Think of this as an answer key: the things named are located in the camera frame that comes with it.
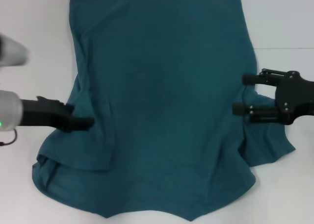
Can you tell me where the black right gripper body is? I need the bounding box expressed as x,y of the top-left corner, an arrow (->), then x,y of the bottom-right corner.
274,71 -> 314,126

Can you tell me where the teal blue t-shirt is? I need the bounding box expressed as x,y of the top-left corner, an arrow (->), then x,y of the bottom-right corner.
31,0 -> 296,224

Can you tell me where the red black left arm cable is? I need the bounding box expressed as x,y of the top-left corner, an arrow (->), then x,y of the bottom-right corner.
0,127 -> 19,147

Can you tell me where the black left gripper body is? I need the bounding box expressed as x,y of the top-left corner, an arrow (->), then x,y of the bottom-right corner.
21,96 -> 75,132

